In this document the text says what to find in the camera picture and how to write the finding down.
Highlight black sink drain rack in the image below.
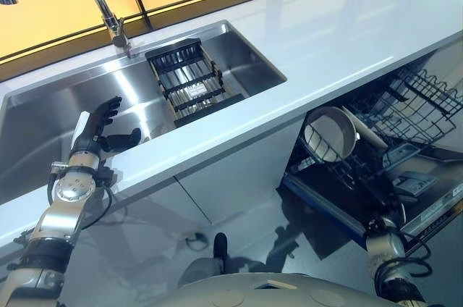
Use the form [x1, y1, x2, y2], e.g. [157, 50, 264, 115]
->
[144, 37, 250, 129]

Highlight grey detergent dispenser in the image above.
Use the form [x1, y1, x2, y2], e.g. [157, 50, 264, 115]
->
[392, 172, 439, 198]

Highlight white pot with wooden handle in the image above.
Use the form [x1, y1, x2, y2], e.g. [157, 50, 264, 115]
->
[303, 105, 388, 161]

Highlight chrome kitchen faucet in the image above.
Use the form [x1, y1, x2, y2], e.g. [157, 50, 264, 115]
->
[72, 0, 143, 60]

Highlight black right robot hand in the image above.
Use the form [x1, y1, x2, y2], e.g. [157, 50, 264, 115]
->
[346, 161, 407, 220]

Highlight white cabinet door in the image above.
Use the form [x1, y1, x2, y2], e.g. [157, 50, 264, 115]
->
[174, 111, 307, 227]

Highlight stainless steel sink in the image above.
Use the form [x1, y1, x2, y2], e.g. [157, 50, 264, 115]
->
[0, 20, 289, 195]

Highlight black cable on floor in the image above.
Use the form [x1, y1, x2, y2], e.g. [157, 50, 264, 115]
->
[183, 231, 209, 251]

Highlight open dishwasher door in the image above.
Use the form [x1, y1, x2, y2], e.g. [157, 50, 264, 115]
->
[277, 147, 463, 261]

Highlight grey robot torso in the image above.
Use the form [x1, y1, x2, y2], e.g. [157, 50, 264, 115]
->
[144, 269, 428, 307]

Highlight dark lower dishwasher rack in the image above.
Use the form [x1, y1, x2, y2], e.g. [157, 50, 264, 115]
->
[292, 129, 402, 210]

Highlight robot leg with dark foot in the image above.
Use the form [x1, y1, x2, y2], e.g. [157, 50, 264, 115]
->
[176, 232, 233, 281]

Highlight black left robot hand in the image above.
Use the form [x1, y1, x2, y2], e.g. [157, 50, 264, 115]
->
[70, 96, 143, 155]

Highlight black wire dishwasher rack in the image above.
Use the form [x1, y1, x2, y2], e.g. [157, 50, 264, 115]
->
[345, 65, 457, 146]

